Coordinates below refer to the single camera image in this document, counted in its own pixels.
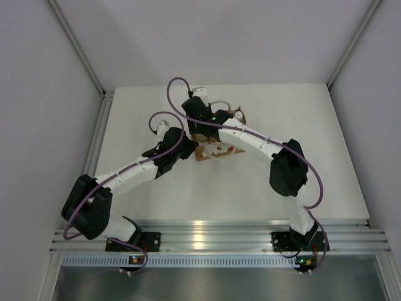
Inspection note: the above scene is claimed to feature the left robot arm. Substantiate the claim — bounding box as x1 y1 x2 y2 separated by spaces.
61 127 199 251

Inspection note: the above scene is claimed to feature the right aluminium frame post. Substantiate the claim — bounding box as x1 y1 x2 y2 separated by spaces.
326 0 385 91

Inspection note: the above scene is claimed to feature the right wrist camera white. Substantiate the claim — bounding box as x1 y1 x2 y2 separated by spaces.
188 87 209 106

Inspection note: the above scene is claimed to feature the watermelon print canvas bag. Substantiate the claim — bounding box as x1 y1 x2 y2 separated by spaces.
190 100 247 162

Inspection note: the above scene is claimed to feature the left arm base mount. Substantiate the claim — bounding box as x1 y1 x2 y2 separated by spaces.
105 231 162 252

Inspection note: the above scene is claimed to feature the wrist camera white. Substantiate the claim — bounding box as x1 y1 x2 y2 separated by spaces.
155 120 170 140
188 87 209 106

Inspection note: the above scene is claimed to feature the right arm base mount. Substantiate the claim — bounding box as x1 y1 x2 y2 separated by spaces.
271 231 328 253

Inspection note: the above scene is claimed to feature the left aluminium frame post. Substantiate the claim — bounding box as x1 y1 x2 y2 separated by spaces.
45 0 115 97

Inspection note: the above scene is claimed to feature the aluminium frame post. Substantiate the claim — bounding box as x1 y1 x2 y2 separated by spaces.
45 0 115 97
326 0 385 91

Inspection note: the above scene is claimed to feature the clear bottle white cap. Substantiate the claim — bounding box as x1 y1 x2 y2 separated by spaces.
234 111 243 120

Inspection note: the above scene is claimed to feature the perforated cable duct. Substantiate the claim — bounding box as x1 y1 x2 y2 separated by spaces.
62 255 313 268

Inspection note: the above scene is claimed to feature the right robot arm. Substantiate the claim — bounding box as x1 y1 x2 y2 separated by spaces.
182 96 318 249

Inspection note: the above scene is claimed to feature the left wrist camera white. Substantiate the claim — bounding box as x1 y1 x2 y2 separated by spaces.
155 120 170 140

